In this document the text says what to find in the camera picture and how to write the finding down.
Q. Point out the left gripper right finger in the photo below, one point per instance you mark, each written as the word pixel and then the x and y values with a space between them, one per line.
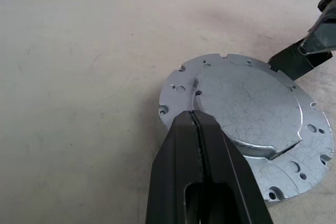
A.
pixel 225 171

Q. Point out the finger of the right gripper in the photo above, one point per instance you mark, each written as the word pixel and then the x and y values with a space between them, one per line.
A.
pixel 294 61
pixel 323 35

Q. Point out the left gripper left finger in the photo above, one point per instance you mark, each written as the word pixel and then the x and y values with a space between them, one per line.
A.
pixel 173 171

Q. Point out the grey finned rotor disc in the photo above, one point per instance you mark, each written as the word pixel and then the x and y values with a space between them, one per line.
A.
pixel 249 103

